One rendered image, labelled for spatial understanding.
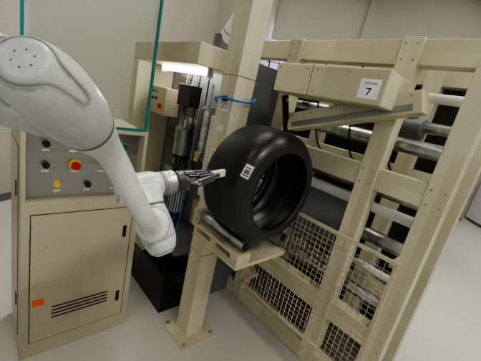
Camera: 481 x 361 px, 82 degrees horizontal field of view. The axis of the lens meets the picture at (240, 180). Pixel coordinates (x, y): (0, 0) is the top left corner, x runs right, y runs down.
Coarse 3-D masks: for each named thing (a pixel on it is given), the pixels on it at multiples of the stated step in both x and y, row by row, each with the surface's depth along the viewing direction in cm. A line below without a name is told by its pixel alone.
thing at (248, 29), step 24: (240, 0) 136; (264, 0) 134; (240, 24) 137; (264, 24) 139; (240, 48) 137; (240, 72) 140; (240, 96) 145; (216, 120) 153; (240, 120) 150; (216, 144) 153; (192, 240) 173; (192, 264) 174; (192, 288) 175; (192, 312) 178
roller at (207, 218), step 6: (204, 216) 150; (210, 216) 149; (210, 222) 146; (216, 222) 145; (216, 228) 142; (222, 228) 140; (222, 234) 140; (228, 234) 136; (234, 234) 135; (234, 240) 133; (240, 240) 131; (240, 246) 130; (246, 246) 130
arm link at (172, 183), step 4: (160, 172) 99; (164, 172) 99; (168, 172) 101; (172, 172) 101; (164, 176) 97; (168, 176) 98; (172, 176) 99; (176, 176) 100; (168, 180) 98; (172, 180) 98; (176, 180) 100; (168, 184) 98; (172, 184) 98; (176, 184) 100; (168, 188) 98; (172, 188) 99; (176, 188) 100; (168, 192) 99; (172, 192) 100; (176, 192) 102
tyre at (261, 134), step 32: (256, 128) 130; (224, 160) 122; (256, 160) 115; (288, 160) 157; (224, 192) 119; (256, 192) 165; (288, 192) 160; (224, 224) 132; (256, 224) 154; (288, 224) 146
